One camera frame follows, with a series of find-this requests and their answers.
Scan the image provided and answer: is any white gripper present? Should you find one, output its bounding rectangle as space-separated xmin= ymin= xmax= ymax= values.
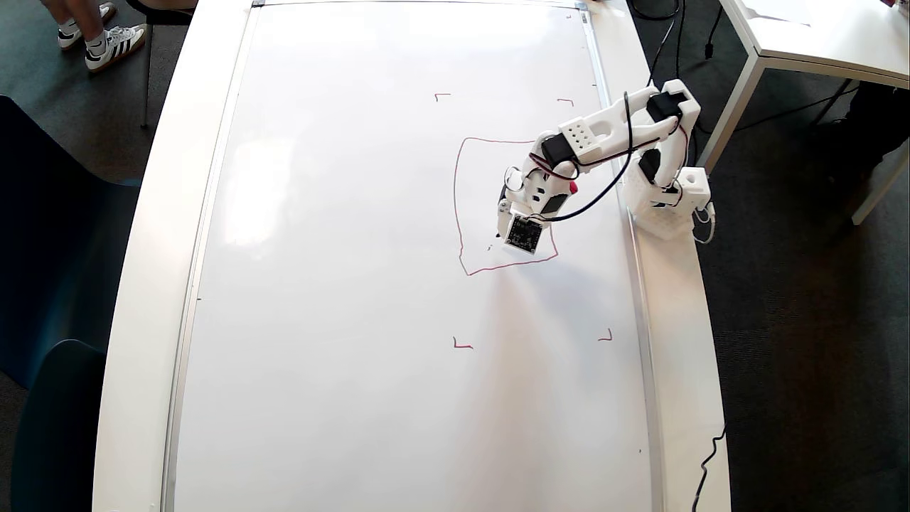
xmin=496 ymin=158 xmax=580 ymax=248

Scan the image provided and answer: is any red whiteboard marker pen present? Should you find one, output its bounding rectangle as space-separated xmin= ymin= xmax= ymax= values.
xmin=495 ymin=181 xmax=579 ymax=240

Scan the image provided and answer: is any white side table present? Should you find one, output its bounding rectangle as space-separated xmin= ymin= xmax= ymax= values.
xmin=711 ymin=0 xmax=910 ymax=225

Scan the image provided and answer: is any black chair with metal leg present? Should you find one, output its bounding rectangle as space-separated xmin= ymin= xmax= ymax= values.
xmin=127 ymin=0 xmax=198 ymax=132

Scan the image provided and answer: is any white sneaker with black stripes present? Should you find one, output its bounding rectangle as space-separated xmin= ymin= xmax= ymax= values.
xmin=57 ymin=2 xmax=118 ymax=50
xmin=84 ymin=23 xmax=148 ymax=73

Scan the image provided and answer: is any dark blue chair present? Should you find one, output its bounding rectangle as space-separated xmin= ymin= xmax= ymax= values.
xmin=0 ymin=96 xmax=143 ymax=388

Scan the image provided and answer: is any bare person leg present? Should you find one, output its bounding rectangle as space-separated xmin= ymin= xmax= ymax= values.
xmin=39 ymin=0 xmax=75 ymax=33
xmin=68 ymin=0 xmax=107 ymax=43

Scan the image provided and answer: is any black wrist camera board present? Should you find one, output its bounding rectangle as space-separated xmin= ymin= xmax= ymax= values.
xmin=504 ymin=215 xmax=545 ymax=255

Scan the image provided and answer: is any black camera cable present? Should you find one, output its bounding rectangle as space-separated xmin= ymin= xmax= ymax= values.
xmin=537 ymin=91 xmax=635 ymax=223

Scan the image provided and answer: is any white whiteboard with metal frame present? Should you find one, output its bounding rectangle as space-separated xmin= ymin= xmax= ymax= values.
xmin=160 ymin=0 xmax=665 ymax=512

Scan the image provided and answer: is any white base cable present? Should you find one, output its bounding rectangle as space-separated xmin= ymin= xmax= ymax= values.
xmin=693 ymin=203 xmax=717 ymax=245

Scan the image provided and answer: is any black power cable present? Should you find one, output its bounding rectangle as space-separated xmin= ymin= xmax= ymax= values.
xmin=646 ymin=0 xmax=680 ymax=90

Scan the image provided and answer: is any black looped floor cable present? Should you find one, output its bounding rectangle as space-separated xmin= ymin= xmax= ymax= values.
xmin=628 ymin=0 xmax=689 ymax=79

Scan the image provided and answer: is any black cable with plug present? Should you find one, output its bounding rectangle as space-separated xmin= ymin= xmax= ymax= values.
xmin=704 ymin=0 xmax=720 ymax=59

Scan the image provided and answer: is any thin black floor cable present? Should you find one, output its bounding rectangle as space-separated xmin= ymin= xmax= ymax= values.
xmin=732 ymin=80 xmax=861 ymax=132

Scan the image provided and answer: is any black cable at table edge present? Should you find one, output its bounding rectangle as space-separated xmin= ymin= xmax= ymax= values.
xmin=691 ymin=425 xmax=726 ymax=512

